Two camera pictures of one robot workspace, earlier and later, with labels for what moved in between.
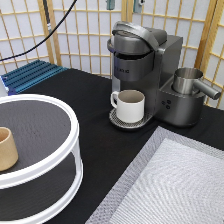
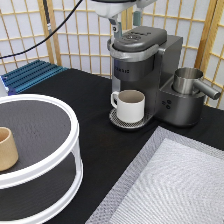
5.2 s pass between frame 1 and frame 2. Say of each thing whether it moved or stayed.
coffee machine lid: moved
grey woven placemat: stayed
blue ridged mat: stayed
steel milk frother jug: stayed
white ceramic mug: stayed
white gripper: moved
